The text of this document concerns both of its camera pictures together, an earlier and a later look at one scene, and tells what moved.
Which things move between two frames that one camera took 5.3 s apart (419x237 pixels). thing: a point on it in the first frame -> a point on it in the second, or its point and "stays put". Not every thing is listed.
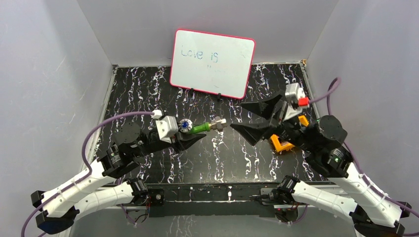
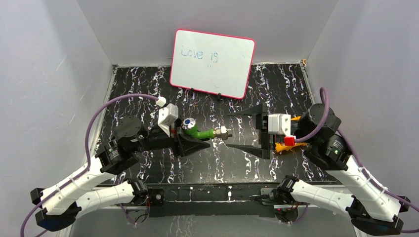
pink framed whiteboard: x=212 y=63 stays put
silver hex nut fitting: x=219 y=123 -> x=222 y=133
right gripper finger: x=253 y=135 -> x=263 y=151
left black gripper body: x=175 y=140 stays put
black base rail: x=208 y=200 stays put
